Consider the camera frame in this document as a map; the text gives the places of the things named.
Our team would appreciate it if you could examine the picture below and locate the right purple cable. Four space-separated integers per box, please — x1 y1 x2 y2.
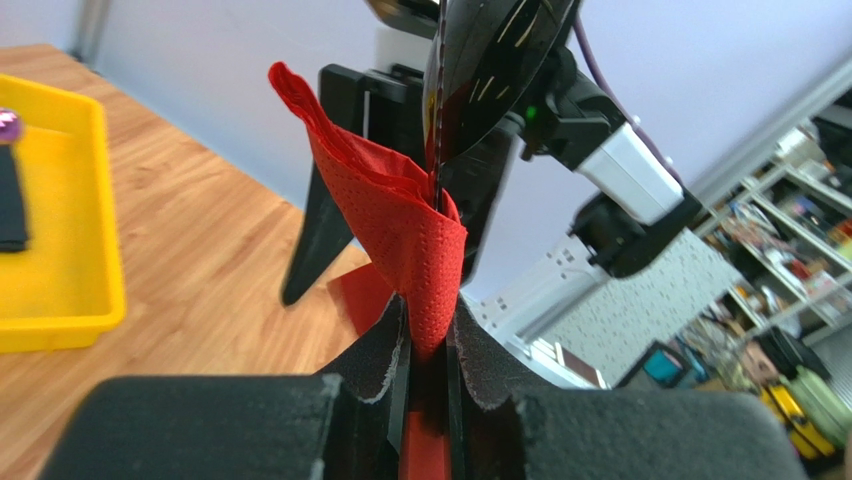
572 13 684 184

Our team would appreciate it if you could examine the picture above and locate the black knife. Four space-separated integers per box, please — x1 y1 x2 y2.
422 1 448 213

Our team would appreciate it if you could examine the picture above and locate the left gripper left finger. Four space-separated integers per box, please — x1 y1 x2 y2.
320 296 412 479

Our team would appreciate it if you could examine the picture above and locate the black napkin roll purple spoon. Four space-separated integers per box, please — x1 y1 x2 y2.
1 108 29 253

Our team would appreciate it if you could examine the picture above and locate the metal storage shelf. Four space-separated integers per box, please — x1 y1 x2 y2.
677 106 851 465

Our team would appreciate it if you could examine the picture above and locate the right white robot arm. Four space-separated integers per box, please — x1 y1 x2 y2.
268 40 699 323

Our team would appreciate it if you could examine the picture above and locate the red paper napkin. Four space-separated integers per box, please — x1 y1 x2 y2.
268 62 466 479

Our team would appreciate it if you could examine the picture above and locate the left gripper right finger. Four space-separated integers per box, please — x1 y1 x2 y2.
445 299 549 479

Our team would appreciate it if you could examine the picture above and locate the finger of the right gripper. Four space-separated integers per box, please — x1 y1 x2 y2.
441 126 518 280
280 63 425 306

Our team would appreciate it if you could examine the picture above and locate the speckled grey partition panel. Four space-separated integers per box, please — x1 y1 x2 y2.
543 230 742 386

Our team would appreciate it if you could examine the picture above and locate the yellow plastic bin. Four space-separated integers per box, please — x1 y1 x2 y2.
1 75 126 353

